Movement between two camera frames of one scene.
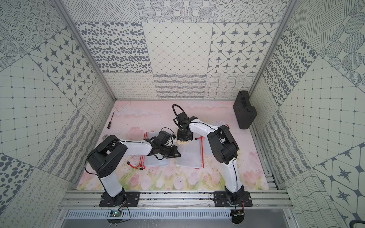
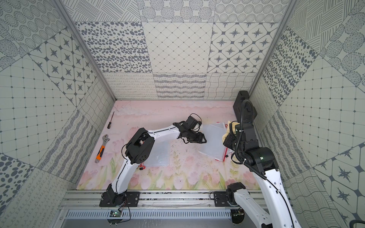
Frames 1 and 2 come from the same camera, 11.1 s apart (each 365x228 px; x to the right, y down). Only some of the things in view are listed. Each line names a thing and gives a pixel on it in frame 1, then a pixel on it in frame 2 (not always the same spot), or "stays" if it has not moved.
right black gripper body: x=182 y=135 → x=231 y=141
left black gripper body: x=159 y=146 → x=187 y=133
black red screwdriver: x=109 y=125 stays
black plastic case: x=245 y=113 stays
